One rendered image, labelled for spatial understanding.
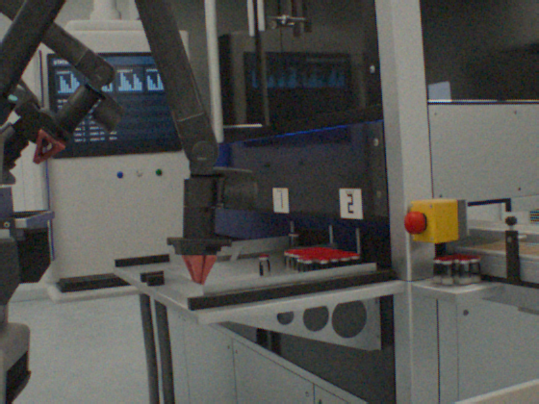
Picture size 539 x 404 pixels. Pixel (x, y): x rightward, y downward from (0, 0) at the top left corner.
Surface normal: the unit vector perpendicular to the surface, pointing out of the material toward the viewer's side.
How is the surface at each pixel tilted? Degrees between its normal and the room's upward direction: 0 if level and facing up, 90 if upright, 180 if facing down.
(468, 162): 90
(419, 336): 90
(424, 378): 90
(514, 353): 90
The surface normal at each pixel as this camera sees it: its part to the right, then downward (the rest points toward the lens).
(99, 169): 0.40, 0.02
